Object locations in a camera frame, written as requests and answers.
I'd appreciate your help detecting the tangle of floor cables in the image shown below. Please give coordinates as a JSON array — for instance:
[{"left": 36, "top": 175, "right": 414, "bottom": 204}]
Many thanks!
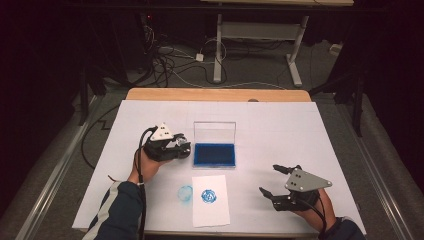
[{"left": 139, "top": 23, "right": 234, "bottom": 89}]

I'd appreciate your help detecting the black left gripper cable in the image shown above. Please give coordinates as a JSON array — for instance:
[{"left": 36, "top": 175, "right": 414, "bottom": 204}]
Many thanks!
[{"left": 134, "top": 125, "right": 159, "bottom": 240}]

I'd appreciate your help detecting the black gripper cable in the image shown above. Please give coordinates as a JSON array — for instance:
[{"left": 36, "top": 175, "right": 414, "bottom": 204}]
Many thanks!
[
  {"left": 134, "top": 125, "right": 159, "bottom": 240},
  {"left": 298, "top": 196, "right": 329, "bottom": 236}
]

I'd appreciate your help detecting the black round stamp cap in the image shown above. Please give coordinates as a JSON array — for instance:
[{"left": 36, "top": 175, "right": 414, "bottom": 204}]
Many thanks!
[{"left": 176, "top": 144, "right": 193, "bottom": 160}]

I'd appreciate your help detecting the white metal desk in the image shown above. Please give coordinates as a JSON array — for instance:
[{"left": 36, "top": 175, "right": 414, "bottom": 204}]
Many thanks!
[{"left": 199, "top": 0, "right": 355, "bottom": 88}]

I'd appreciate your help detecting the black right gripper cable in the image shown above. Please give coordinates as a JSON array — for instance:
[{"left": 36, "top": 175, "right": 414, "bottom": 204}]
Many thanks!
[{"left": 298, "top": 196, "right": 329, "bottom": 236}]

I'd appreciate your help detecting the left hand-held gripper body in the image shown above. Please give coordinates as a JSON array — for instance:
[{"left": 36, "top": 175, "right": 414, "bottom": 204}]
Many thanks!
[{"left": 143, "top": 122, "right": 176, "bottom": 163}]

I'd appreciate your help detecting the large white table cover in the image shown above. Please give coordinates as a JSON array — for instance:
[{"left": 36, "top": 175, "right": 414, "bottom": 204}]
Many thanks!
[{"left": 71, "top": 99, "right": 367, "bottom": 236}]

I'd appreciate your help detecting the black floor cable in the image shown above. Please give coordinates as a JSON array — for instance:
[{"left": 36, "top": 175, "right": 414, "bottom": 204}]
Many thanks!
[{"left": 80, "top": 104, "right": 121, "bottom": 169}]

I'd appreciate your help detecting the aluminium rail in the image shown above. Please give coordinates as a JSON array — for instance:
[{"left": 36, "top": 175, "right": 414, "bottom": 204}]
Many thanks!
[
  {"left": 13, "top": 94, "right": 103, "bottom": 240},
  {"left": 333, "top": 99, "right": 416, "bottom": 240}
]

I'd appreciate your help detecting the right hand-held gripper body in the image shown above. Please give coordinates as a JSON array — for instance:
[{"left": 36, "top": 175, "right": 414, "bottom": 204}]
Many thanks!
[{"left": 271, "top": 167, "right": 333, "bottom": 212}]

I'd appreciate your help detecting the blue ink pad case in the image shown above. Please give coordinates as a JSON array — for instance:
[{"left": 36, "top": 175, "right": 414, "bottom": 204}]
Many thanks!
[{"left": 192, "top": 121, "right": 237, "bottom": 169}]

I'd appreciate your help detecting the long white floor cable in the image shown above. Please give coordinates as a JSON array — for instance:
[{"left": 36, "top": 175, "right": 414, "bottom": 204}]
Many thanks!
[{"left": 168, "top": 68, "right": 288, "bottom": 91}]

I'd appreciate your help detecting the white power strip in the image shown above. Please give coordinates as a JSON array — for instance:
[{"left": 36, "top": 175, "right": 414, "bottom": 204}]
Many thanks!
[{"left": 328, "top": 43, "right": 344, "bottom": 57}]

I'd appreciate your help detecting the person's left hand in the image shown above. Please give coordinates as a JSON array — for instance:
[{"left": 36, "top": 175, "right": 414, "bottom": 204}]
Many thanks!
[{"left": 128, "top": 148, "right": 172, "bottom": 186}]

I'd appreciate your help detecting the person's right hand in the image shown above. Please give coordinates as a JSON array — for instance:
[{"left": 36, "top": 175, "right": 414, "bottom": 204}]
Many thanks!
[{"left": 293, "top": 188, "right": 338, "bottom": 233}]

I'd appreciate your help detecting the small white paper sheet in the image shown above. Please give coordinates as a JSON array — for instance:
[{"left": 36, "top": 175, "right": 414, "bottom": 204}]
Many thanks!
[{"left": 191, "top": 174, "right": 232, "bottom": 229}]

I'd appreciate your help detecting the black stand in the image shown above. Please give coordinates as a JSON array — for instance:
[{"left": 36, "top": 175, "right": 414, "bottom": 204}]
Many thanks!
[
  {"left": 309, "top": 73, "right": 366, "bottom": 138},
  {"left": 78, "top": 66, "right": 108, "bottom": 127}
]

